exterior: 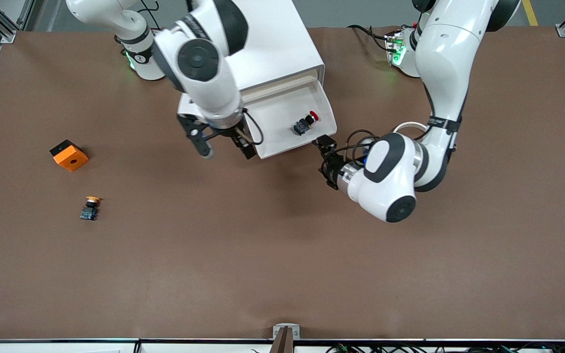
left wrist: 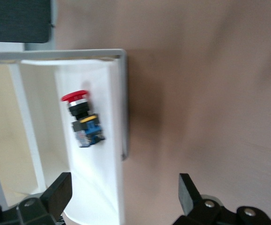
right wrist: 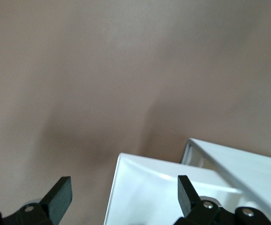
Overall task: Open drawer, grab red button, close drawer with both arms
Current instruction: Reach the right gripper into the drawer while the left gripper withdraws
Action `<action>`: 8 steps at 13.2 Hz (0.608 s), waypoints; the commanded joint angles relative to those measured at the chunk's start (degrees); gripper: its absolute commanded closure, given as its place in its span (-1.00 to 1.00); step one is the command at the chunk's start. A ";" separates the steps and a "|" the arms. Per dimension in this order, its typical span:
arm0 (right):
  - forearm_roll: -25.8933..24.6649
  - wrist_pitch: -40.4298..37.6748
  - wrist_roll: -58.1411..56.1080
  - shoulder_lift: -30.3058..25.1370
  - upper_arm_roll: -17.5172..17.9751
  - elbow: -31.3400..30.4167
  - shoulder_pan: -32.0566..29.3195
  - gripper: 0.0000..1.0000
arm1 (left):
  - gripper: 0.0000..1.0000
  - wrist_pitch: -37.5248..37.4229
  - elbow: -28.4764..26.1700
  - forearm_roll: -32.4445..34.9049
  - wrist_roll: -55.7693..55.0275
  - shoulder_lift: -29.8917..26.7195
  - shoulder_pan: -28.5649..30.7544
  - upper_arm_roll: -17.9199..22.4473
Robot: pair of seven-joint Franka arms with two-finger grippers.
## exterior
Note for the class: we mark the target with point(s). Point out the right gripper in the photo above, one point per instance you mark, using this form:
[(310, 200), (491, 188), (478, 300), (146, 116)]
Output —
[(238, 139)]

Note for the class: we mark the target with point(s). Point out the red push button switch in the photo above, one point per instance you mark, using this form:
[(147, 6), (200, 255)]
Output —
[(302, 127)]

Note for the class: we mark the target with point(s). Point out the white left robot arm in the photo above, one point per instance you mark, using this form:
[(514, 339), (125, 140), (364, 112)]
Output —
[(390, 196)]

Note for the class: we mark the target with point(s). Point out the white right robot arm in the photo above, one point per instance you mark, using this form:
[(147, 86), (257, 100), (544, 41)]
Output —
[(204, 88)]

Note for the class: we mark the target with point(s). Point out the brown table mat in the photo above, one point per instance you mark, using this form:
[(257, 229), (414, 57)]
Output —
[(282, 245)]

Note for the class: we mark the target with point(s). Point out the brown metal bar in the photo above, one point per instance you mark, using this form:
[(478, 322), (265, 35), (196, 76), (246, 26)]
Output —
[(282, 343)]

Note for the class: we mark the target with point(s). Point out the yellow floor tape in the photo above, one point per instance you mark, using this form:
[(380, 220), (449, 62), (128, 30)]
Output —
[(530, 12)]

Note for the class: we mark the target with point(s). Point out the white curved plastic bracket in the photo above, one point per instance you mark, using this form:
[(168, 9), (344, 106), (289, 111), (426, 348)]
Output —
[(410, 124)]

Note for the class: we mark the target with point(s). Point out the grey metal table bracket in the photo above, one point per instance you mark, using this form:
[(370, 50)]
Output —
[(286, 325)]

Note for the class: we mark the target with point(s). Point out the yellow push button switch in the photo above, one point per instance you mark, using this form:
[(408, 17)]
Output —
[(89, 212)]

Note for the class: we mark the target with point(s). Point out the orange black button enclosure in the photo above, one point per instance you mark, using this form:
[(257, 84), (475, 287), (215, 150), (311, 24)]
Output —
[(71, 159)]

